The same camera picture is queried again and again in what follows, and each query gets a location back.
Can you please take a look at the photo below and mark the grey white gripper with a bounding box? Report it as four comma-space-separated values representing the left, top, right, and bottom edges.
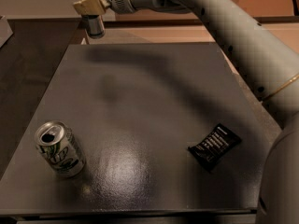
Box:
73, 0, 135, 16

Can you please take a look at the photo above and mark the grey object at left edge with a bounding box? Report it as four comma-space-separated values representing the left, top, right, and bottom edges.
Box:
0, 16, 13, 48

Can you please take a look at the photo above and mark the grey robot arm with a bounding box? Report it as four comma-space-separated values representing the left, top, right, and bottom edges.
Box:
73, 0, 299, 224

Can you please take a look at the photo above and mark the black snack packet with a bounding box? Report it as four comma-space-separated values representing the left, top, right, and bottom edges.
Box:
188, 123, 242, 172

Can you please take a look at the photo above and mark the silver green 7up can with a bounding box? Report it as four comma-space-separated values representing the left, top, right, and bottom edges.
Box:
35, 121, 85, 177

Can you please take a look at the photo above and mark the blue silver redbull can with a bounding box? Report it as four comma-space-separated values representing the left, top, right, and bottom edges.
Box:
82, 15, 105, 39

